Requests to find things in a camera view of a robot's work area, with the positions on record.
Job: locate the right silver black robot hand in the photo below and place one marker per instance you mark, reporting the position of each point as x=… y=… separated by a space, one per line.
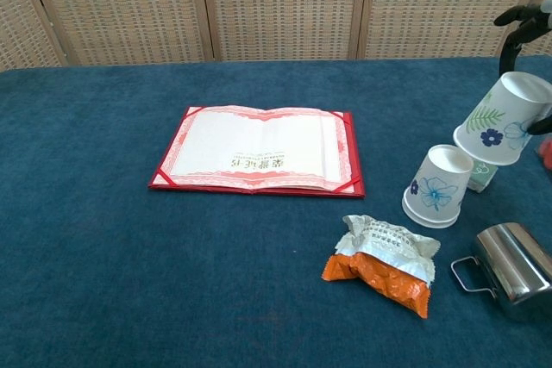
x=524 y=19

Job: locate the clear box of red caps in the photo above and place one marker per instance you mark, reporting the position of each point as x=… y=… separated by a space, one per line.
x=547 y=154

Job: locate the small green card box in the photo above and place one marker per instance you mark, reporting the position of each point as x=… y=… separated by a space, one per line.
x=482 y=176

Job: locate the woven bamboo folding screen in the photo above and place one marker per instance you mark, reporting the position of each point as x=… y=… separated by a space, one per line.
x=280 y=6

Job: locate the stainless steel pitcher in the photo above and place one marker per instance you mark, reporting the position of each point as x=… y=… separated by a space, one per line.
x=513 y=269

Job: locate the orange white snack packet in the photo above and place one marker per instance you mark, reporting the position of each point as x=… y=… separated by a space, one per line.
x=379 y=269

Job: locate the red certificate folder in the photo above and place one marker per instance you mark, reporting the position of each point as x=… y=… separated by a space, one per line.
x=259 y=152

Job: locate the dark blue table mat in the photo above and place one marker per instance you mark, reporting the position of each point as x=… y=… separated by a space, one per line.
x=108 y=213

